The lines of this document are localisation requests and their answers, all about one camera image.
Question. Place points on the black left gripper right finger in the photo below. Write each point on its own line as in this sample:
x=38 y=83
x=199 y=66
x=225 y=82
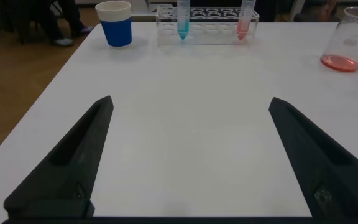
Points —
x=331 y=174

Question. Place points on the blue pigment test tube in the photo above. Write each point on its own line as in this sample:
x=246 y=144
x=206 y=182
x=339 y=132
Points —
x=183 y=29

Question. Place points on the clear acrylic test tube rack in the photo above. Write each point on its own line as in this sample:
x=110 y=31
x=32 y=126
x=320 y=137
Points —
x=210 y=34

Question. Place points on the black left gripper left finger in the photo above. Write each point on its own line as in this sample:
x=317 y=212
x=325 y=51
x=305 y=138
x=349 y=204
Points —
x=64 y=168

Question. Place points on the clear glass beaker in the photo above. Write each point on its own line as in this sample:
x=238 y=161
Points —
x=340 y=62

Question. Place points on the blue and white paper cup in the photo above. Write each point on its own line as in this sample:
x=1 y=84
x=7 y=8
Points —
x=116 y=31

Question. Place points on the red pigment test tube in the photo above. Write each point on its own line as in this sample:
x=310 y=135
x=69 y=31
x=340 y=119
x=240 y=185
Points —
x=242 y=29

